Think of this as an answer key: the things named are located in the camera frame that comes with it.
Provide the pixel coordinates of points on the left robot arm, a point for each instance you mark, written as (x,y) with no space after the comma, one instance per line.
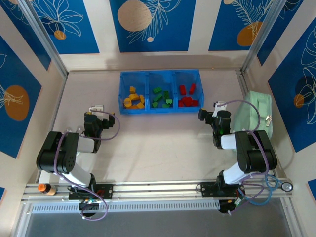
(55,153)

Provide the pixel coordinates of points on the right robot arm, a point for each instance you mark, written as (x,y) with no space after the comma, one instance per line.
(256,150)

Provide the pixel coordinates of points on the green sloped lego piece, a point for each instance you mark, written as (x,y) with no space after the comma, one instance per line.
(169,100)
(154,105)

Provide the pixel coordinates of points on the aluminium frame post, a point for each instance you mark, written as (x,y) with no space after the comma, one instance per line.
(42,37)
(263,34)

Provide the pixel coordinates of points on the dark green two-by-four lego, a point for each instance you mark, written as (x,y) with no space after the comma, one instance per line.
(157,90)

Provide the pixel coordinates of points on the mint green zip case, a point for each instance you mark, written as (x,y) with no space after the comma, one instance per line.
(254,111)

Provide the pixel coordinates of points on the yellow sloped lego piece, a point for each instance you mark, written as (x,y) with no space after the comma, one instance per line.
(133,89)

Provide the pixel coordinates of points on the yellow arch lego piece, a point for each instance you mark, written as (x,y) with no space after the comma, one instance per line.
(126,102)

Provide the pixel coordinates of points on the red two-by-four lego brick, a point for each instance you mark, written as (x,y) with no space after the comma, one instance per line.
(192,88)

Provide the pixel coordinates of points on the small bottle with orange cap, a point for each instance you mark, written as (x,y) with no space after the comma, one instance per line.
(47,189)

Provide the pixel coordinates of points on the round silver disc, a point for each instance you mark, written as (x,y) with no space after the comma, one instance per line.
(287,186)

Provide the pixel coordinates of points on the blue three-compartment plastic bin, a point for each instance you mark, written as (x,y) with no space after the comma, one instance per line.
(160,79)

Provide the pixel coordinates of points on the aluminium side rail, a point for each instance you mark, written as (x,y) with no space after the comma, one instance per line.
(51,128)
(244,84)

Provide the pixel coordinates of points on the orange-yellow two-by-four lego brick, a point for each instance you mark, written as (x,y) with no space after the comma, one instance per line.
(140,106)
(133,96)

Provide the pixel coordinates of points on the green two-by-four lego brick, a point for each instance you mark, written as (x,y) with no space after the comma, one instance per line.
(156,98)

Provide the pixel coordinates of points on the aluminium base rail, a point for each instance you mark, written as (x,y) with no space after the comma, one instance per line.
(153,188)

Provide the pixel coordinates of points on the red two-by-two lego brick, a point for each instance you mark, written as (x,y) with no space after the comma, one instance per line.
(195,102)

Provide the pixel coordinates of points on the blue floral wall panel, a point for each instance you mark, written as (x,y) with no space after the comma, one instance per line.
(22,32)
(281,29)
(14,74)
(296,118)
(168,24)
(71,24)
(227,24)

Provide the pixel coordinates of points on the green studded lego brick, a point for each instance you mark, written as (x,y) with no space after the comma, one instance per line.
(165,105)

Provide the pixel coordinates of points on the small red lego brick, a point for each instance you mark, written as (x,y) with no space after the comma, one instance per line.
(180,103)

